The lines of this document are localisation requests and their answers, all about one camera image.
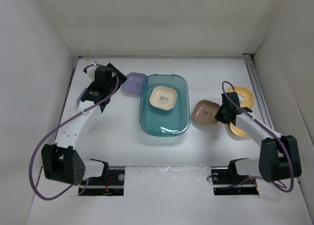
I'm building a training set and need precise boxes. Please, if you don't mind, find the brown square plate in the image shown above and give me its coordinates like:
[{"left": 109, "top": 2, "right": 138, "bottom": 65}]
[{"left": 191, "top": 100, "right": 220, "bottom": 126}]

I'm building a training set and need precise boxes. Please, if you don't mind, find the cream plate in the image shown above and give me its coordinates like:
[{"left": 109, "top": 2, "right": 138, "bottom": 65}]
[{"left": 149, "top": 86, "right": 178, "bottom": 111}]

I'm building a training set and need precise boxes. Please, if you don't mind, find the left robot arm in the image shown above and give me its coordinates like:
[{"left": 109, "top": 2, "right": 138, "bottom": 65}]
[{"left": 41, "top": 63, "right": 127, "bottom": 186}]

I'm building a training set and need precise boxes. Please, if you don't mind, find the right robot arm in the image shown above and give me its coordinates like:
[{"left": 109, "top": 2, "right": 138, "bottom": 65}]
[{"left": 215, "top": 92, "right": 302, "bottom": 182}]

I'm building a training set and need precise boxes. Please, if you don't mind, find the teal transparent plastic bin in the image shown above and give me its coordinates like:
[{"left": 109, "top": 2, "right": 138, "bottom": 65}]
[{"left": 139, "top": 74, "right": 190, "bottom": 137}]

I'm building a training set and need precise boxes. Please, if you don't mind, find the yellow plate far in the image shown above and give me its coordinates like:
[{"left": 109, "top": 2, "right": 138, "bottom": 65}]
[{"left": 227, "top": 86, "right": 254, "bottom": 109}]

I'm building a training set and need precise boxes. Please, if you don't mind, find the yellow plate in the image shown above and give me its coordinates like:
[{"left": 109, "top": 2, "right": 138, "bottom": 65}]
[
  {"left": 227, "top": 86, "right": 254, "bottom": 109},
  {"left": 230, "top": 123, "right": 247, "bottom": 136}
]

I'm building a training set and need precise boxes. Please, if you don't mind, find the yellow plate near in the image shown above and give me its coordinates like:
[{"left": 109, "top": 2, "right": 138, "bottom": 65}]
[{"left": 230, "top": 123, "right": 247, "bottom": 136}]

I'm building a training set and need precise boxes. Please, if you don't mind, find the purple square plate right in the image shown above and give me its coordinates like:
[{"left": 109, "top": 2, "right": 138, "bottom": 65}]
[{"left": 121, "top": 72, "right": 147, "bottom": 94}]

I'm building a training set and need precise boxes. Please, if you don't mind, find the purple square plate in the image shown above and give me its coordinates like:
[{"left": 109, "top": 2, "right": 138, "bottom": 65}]
[
  {"left": 121, "top": 72, "right": 147, "bottom": 94},
  {"left": 76, "top": 88, "right": 87, "bottom": 106}
]

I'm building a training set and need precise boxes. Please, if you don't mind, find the purple square plate left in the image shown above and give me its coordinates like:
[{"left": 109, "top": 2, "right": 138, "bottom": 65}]
[{"left": 76, "top": 88, "right": 87, "bottom": 106}]

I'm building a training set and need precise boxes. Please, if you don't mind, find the aluminium rail right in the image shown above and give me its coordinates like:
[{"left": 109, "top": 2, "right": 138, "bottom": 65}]
[{"left": 244, "top": 54, "right": 274, "bottom": 129}]

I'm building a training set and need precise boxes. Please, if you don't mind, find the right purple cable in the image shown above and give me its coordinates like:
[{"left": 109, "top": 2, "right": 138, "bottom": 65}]
[{"left": 222, "top": 80, "right": 295, "bottom": 193}]

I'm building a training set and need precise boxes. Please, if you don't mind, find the purple cable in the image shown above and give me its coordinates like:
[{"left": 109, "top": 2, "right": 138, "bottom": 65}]
[
  {"left": 28, "top": 62, "right": 120, "bottom": 201},
  {"left": 222, "top": 80, "right": 295, "bottom": 193}
]

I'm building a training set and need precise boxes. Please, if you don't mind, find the front mounting rail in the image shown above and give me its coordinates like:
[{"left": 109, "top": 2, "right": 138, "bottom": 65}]
[{"left": 79, "top": 166, "right": 258, "bottom": 197}]

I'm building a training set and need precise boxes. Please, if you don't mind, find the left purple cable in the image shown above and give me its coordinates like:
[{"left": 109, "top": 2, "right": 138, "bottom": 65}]
[{"left": 28, "top": 62, "right": 120, "bottom": 201}]

